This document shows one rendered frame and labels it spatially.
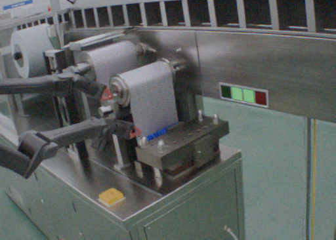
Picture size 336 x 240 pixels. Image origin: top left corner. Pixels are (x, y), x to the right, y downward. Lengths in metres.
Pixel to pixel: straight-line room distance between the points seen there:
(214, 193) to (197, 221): 0.15
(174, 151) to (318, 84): 0.61
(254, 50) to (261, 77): 0.11
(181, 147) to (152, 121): 0.21
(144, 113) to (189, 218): 0.48
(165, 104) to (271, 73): 0.52
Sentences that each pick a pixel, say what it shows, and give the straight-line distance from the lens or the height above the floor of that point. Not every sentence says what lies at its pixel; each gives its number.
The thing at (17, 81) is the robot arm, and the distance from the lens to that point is 1.47.
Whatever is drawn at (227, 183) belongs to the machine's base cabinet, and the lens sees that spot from 1.75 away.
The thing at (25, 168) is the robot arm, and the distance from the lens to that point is 1.13.
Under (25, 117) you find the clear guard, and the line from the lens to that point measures 2.51.
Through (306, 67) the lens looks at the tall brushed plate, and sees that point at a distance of 1.37.
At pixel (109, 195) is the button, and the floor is 0.92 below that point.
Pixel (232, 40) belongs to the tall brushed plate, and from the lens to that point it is 1.54.
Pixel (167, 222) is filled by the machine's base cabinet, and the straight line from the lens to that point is 1.55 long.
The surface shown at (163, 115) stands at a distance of 1.72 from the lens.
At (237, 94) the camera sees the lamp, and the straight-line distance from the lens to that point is 1.59.
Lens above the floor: 1.69
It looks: 20 degrees down
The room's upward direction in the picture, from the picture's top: 9 degrees counter-clockwise
